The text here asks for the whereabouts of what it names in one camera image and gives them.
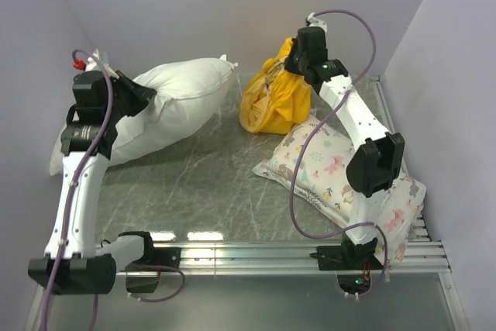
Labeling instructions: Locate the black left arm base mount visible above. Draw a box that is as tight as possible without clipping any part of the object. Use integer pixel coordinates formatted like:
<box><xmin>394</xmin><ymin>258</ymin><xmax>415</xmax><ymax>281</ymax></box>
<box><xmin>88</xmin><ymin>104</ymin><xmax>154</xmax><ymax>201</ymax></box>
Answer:
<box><xmin>119</xmin><ymin>231</ymin><xmax>186</xmax><ymax>303</ymax></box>

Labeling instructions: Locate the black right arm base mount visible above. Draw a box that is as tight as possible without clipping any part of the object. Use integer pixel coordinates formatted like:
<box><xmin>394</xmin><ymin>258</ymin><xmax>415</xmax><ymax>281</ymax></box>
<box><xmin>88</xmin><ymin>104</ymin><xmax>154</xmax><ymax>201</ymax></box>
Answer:
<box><xmin>309</xmin><ymin>239</ymin><xmax>386</xmax><ymax>299</ymax></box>

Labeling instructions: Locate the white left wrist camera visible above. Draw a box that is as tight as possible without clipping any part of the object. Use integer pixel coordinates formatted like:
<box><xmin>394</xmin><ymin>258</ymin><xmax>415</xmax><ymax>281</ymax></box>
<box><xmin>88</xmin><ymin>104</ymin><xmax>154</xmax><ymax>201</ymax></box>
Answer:
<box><xmin>72</xmin><ymin>49</ymin><xmax>112</xmax><ymax>74</ymax></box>

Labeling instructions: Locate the aluminium rail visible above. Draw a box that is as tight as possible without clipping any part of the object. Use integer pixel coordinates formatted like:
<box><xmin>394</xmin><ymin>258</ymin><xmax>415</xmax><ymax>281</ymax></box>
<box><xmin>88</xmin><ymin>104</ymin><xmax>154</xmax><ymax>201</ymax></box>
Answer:
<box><xmin>370</xmin><ymin>75</ymin><xmax>432</xmax><ymax>243</ymax></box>
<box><xmin>38</xmin><ymin>240</ymin><xmax>453</xmax><ymax>277</ymax></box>

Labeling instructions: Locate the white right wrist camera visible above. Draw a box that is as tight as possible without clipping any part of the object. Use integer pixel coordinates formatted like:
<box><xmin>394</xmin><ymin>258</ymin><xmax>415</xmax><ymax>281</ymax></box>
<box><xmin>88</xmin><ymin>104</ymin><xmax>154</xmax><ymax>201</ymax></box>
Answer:
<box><xmin>305</xmin><ymin>12</ymin><xmax>328</xmax><ymax>33</ymax></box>

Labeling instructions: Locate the floral print white pillow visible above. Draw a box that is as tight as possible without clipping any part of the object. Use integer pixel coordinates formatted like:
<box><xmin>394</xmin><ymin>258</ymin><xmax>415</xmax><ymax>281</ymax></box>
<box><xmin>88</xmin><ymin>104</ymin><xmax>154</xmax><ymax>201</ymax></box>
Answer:
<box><xmin>253</xmin><ymin>115</ymin><xmax>426</xmax><ymax>265</ymax></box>

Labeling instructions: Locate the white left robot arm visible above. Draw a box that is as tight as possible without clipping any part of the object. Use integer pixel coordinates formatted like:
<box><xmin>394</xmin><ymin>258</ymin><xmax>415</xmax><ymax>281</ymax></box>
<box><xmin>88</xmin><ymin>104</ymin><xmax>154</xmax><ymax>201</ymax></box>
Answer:
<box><xmin>28</xmin><ymin>71</ymin><xmax>157</xmax><ymax>295</ymax></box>

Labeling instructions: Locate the aluminium front rail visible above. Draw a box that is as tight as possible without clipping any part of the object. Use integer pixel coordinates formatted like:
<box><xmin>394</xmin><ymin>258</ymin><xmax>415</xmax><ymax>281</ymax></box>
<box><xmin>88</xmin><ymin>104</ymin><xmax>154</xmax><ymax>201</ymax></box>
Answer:
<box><xmin>38</xmin><ymin>240</ymin><xmax>453</xmax><ymax>277</ymax></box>

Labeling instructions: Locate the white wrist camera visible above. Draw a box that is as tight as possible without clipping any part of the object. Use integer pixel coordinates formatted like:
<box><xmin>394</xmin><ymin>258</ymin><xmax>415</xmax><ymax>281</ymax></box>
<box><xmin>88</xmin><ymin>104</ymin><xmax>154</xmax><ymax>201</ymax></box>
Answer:
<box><xmin>72</xmin><ymin>49</ymin><xmax>112</xmax><ymax>74</ymax></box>
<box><xmin>305</xmin><ymin>12</ymin><xmax>328</xmax><ymax>33</ymax></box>

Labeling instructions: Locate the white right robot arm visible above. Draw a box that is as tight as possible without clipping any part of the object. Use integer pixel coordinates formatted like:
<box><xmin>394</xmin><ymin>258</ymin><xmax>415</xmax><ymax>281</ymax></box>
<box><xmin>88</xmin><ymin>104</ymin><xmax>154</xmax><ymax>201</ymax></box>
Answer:
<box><xmin>285</xmin><ymin>23</ymin><xmax>405</xmax><ymax>269</ymax></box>

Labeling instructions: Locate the yellow cartoon print pillowcase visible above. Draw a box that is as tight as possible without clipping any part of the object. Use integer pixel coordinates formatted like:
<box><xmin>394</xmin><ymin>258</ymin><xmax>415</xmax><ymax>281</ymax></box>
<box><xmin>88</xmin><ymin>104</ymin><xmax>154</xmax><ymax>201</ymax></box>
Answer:
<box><xmin>239</xmin><ymin>38</ymin><xmax>312</xmax><ymax>135</ymax></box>

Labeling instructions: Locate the aluminium right side rail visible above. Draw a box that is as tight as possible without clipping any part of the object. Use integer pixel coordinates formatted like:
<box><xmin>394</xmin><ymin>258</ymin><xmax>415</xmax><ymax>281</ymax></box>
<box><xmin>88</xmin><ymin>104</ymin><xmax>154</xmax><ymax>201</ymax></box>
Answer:
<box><xmin>370</xmin><ymin>75</ymin><xmax>432</xmax><ymax>243</ymax></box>

